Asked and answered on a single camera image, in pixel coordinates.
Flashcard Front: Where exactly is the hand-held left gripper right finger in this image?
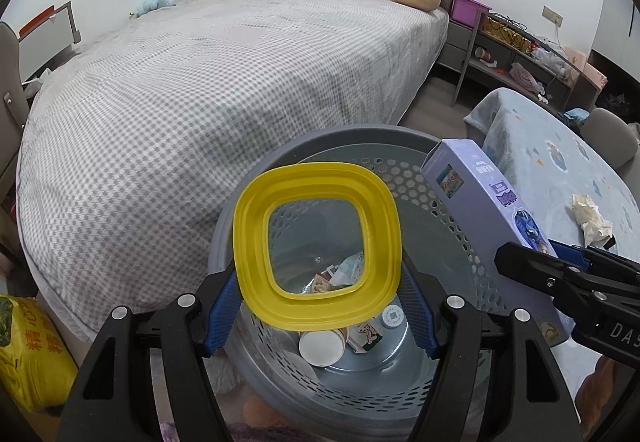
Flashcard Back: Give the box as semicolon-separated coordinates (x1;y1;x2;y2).
397;263;585;442

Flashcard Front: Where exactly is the pink gift bag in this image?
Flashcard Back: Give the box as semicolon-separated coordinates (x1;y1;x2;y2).
562;46;608;90

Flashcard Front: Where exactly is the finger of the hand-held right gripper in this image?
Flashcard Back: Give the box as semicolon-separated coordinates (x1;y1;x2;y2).
547;239;640;275
494;242;596;308

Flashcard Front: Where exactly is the white plastic bag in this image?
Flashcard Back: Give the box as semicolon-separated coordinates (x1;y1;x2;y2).
530;44;571;73

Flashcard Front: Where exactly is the grey perforated plastic basket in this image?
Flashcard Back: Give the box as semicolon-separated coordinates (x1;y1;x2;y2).
207;123;506;442

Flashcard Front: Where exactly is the grey upholstered chair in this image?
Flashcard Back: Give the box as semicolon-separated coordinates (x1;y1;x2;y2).
582;108;640;168

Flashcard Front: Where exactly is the grey padded chair back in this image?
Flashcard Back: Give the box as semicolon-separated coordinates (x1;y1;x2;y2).
0;22;32;213

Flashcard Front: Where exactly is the bed with grey checked sheet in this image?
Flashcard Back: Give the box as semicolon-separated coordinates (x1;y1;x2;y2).
15;0;463;343

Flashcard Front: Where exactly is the white green cartoon carton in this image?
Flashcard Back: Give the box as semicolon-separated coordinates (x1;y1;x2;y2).
345;319;386;354

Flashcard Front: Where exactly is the gold foil package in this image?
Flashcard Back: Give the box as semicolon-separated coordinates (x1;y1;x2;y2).
482;14;533;53

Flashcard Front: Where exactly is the white bed guard rail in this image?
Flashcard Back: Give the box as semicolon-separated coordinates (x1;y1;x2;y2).
17;4;81;69

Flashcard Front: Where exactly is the grey nightstand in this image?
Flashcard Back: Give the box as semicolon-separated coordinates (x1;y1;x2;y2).
440;19;473;73

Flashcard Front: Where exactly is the long purple cardboard box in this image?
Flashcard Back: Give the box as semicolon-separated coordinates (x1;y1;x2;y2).
420;138;576;345

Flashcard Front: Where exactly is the red and white paper cup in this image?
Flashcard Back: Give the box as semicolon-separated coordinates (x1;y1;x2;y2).
298;327;349;368

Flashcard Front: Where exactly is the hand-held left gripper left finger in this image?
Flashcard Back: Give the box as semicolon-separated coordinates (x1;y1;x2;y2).
56;269;241;442

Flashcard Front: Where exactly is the blue white wrapper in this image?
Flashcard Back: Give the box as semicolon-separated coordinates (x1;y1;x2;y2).
312;252;367;295

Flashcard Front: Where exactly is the pink storage box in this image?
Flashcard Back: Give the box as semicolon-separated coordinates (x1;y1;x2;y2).
451;0;488;25

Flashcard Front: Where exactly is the yellow plastic lid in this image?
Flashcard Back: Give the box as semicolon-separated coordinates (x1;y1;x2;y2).
232;161;402;330

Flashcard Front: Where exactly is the light blue plush toy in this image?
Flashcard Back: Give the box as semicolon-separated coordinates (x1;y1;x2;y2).
131;0;176;18

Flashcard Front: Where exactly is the person's right hand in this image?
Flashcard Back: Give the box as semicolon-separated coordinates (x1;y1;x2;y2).
574;354;640;442

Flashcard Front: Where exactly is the grey open shelf unit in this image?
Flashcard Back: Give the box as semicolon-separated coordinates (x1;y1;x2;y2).
452;7;608;112

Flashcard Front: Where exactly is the yellow printed bag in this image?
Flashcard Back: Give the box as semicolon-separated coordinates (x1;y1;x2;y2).
0;294;81;415

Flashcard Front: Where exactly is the crumpled white tissue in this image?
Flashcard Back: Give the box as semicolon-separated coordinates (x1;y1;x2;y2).
571;193;615;248

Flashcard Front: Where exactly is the pink plastic bag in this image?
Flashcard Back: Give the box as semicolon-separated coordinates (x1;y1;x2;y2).
509;62;546;95

